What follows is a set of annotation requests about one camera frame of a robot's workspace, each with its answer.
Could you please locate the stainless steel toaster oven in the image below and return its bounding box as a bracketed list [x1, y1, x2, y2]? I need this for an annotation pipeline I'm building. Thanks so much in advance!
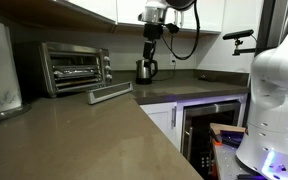
[13, 40, 114, 99]

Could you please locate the dark blue tool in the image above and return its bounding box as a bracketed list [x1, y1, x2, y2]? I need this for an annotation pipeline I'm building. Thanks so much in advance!
[219, 130, 246, 148]

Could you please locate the grey perforated robot table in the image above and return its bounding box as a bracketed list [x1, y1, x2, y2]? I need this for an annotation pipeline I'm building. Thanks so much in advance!
[211, 142, 263, 180]

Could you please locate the black stereo camera bar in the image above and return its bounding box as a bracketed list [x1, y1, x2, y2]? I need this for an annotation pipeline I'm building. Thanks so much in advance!
[222, 28, 255, 41]

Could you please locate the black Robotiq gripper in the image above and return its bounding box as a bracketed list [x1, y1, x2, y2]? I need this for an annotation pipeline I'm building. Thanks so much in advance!
[142, 22, 165, 61]

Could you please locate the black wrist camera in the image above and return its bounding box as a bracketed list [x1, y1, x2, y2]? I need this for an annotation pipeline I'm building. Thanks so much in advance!
[165, 22, 180, 35]

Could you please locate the silver cabinet handle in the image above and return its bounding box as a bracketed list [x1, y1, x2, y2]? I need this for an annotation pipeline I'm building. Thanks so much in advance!
[179, 9, 185, 29]
[173, 8, 179, 27]
[171, 105, 178, 130]

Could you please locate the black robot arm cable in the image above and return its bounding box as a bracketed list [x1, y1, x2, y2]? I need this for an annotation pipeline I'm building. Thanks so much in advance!
[159, 0, 201, 61]

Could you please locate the foil-lined oven tray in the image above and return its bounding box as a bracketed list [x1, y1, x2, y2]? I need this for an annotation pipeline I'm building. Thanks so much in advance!
[52, 64, 101, 80]

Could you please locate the stainless under-counter beverage fridge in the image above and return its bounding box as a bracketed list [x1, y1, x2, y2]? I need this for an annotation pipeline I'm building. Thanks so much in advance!
[179, 100, 242, 180]

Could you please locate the stainless steel electric kettle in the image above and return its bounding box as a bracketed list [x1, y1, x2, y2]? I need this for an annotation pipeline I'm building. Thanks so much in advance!
[135, 58, 159, 85]

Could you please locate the small dark countertop object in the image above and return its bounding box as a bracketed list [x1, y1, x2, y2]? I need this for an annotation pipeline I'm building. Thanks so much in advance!
[197, 74, 219, 83]

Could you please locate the wooden board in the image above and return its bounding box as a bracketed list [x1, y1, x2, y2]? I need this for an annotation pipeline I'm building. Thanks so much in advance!
[209, 122, 247, 137]

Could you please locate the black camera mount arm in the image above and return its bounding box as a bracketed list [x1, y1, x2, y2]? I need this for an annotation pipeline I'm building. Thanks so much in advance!
[231, 38, 257, 57]

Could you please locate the silver lower cabinet handle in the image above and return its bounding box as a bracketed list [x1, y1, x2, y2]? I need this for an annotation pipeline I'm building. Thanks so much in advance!
[171, 105, 178, 130]

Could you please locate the white lower cabinet door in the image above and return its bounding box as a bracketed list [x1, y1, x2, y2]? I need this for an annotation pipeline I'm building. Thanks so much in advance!
[139, 101, 179, 149]

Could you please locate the orange clamp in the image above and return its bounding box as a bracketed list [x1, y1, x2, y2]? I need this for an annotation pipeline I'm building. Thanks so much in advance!
[211, 136, 224, 148]

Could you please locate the black kettle power cord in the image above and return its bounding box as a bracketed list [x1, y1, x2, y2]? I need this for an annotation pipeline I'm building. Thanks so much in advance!
[156, 61, 177, 83]

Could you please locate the metal paper towel holder base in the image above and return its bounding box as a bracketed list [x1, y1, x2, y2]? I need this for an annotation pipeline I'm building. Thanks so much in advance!
[0, 102, 32, 125]

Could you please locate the silver upper cabinet handle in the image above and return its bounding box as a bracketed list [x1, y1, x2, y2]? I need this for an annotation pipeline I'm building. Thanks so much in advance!
[173, 8, 179, 27]
[179, 9, 185, 29]

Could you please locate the white wall outlet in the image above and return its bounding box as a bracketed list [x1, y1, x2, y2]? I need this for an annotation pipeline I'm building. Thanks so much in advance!
[169, 53, 178, 67]

